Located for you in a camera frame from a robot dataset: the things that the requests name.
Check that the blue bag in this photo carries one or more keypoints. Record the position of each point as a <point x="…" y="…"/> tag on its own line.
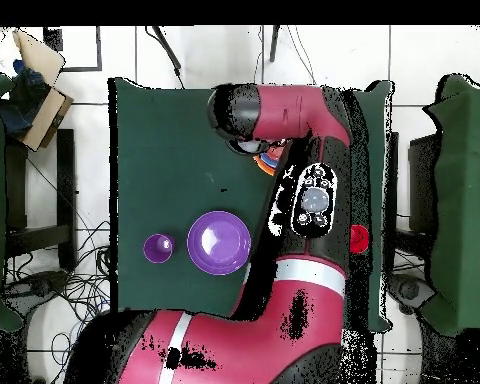
<point x="24" y="104"/>

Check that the black stool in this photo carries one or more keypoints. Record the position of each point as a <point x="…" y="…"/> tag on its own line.
<point x="66" y="180"/>

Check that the black floor frame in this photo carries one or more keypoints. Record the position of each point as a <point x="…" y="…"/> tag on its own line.
<point x="98" y="52"/>

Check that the black chair base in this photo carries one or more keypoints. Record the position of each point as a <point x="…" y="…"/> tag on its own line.
<point x="40" y="286"/>

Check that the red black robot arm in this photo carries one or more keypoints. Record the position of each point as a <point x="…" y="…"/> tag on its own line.
<point x="244" y="340"/>

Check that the black computer case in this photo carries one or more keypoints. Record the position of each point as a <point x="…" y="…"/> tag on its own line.
<point x="422" y="184"/>

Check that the large yellow bowl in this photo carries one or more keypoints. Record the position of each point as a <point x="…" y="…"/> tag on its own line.
<point x="267" y="170"/>

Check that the small orange bowl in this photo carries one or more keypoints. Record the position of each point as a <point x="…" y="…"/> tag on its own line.
<point x="278" y="151"/>

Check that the purple bowl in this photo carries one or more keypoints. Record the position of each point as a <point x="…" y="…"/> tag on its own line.
<point x="218" y="242"/>

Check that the red cup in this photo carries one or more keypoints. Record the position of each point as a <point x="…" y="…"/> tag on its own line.
<point x="359" y="239"/>

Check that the black tripod leg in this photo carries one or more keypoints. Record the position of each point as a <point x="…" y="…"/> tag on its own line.
<point x="167" y="48"/>
<point x="274" y="44"/>

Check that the dark green table cloth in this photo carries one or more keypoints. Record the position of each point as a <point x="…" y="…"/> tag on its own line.
<point x="164" y="160"/>

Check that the large light blue bowl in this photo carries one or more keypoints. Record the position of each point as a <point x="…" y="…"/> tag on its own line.
<point x="272" y="160"/>

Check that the purple cup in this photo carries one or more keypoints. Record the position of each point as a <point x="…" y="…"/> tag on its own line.
<point x="158" y="248"/>

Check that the cardboard box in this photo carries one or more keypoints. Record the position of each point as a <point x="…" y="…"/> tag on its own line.
<point x="48" y="116"/>

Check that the wide orange bowl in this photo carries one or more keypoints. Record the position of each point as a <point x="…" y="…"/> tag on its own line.
<point x="264" y="163"/>

